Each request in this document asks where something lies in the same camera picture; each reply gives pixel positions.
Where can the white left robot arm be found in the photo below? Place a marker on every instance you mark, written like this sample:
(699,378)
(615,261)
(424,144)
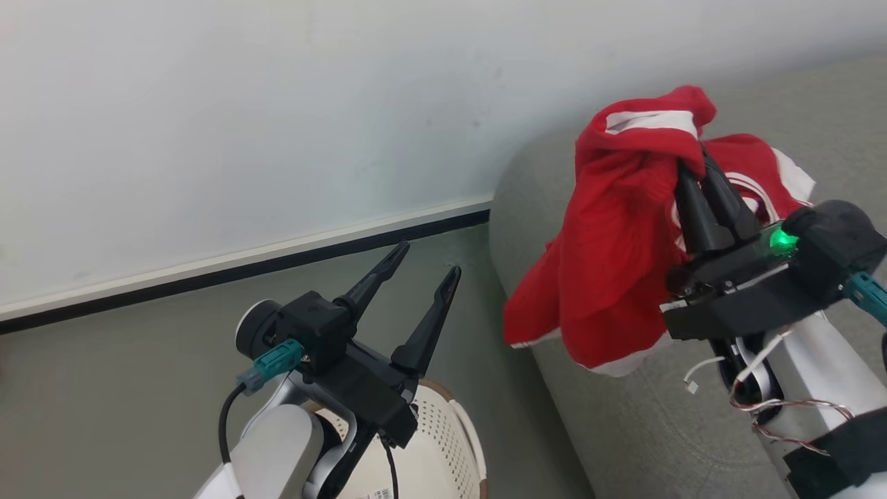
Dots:
(277,450)

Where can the teal gripper connector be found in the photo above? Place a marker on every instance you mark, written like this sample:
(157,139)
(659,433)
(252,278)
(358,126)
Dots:
(870,294)
(274,364)

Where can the teal right gripper connector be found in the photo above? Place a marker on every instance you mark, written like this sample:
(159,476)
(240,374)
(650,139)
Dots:
(870,294)

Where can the grey fabric sofa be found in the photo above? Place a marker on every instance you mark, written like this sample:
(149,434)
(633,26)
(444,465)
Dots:
(624,430)

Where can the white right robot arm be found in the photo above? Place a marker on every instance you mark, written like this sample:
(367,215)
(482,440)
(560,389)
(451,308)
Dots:
(824,374)

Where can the white perforated laundry basket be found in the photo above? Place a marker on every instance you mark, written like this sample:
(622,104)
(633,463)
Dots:
(443,450)

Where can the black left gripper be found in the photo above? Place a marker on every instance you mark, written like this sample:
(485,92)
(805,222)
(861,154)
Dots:
(339,367)

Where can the teal left gripper connector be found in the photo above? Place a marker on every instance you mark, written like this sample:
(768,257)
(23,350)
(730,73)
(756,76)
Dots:
(274,364)

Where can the red and white jersey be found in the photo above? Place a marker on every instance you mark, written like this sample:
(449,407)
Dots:
(610,249)

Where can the white and black baseboard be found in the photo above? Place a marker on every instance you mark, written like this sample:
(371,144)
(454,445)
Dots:
(208,267)

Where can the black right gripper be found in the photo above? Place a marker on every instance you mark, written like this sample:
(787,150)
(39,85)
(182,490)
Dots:
(748,291)

